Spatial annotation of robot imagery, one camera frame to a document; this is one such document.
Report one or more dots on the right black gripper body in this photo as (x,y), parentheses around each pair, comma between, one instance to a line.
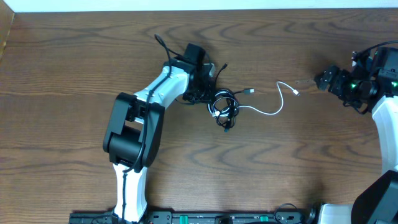
(348,88)

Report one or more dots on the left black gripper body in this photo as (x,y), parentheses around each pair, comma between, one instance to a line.
(199,90)

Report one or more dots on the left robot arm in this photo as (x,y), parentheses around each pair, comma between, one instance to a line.
(132,138)

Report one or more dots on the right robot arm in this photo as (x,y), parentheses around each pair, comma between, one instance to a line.
(378,203)

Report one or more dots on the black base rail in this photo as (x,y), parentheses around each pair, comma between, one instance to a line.
(282,216)

